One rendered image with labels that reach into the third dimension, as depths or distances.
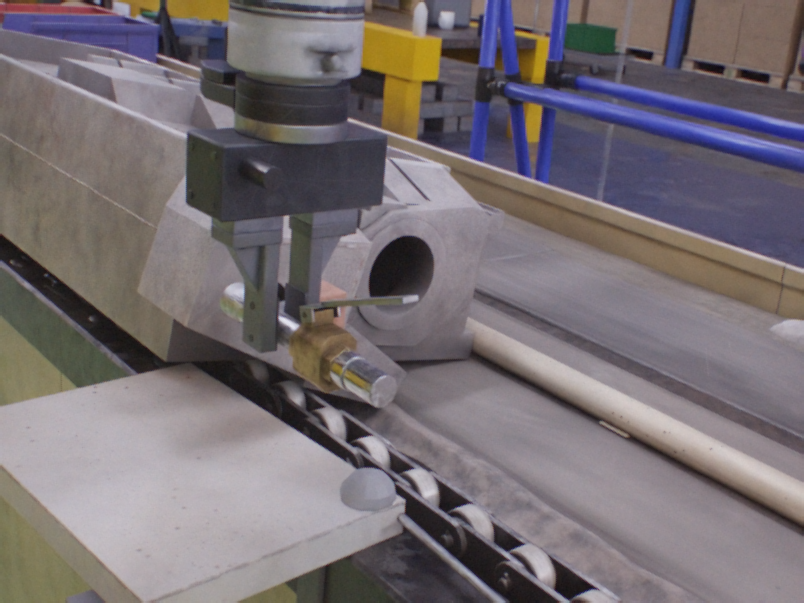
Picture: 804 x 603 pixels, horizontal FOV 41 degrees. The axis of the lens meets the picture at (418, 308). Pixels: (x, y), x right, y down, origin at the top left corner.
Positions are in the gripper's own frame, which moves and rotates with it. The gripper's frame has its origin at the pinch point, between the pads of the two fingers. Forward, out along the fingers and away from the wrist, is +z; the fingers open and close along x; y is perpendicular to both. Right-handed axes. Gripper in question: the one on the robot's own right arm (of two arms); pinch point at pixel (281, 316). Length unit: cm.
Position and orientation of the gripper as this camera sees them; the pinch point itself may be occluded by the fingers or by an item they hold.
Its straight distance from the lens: 76.5
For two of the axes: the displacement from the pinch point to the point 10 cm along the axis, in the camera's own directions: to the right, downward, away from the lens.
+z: -0.9, 9.4, 3.4
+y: 6.2, 3.2, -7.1
